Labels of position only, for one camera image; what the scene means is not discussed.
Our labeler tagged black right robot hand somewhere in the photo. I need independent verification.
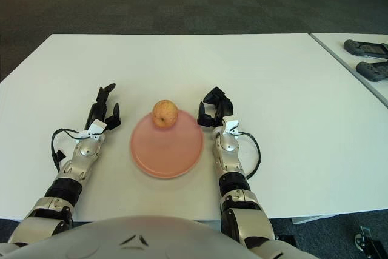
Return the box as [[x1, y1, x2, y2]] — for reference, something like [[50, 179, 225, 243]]
[[196, 86, 235, 128]]

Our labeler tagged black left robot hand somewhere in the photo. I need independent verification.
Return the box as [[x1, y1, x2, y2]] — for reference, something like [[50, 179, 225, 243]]
[[84, 82, 122, 134]]

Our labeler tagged red yellow apple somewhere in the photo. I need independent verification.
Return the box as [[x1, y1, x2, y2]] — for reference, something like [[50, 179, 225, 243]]
[[151, 99, 179, 129]]

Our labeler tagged pink round plate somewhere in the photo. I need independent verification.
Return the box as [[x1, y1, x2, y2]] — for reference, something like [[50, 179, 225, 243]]
[[130, 110, 204, 180]]

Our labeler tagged grey robot torso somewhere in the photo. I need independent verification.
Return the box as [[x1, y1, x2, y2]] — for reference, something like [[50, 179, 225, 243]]
[[0, 215, 316, 259]]

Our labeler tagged grey handheld controller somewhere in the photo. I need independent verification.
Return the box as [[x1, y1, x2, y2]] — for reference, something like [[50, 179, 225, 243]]
[[344, 39, 388, 59], [355, 61, 388, 82]]

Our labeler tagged black wheeled chair base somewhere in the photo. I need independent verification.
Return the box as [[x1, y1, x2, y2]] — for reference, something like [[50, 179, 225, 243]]
[[354, 225, 388, 254]]

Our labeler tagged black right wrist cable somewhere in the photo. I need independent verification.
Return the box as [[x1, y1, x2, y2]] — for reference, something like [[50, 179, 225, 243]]
[[238, 131, 261, 180]]

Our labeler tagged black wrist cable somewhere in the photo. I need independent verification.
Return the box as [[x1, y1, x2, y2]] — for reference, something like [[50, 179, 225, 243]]
[[238, 131, 261, 180], [50, 128, 89, 172]]

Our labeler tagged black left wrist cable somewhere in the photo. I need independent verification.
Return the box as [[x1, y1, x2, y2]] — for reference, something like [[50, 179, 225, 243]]
[[50, 128, 89, 172]]

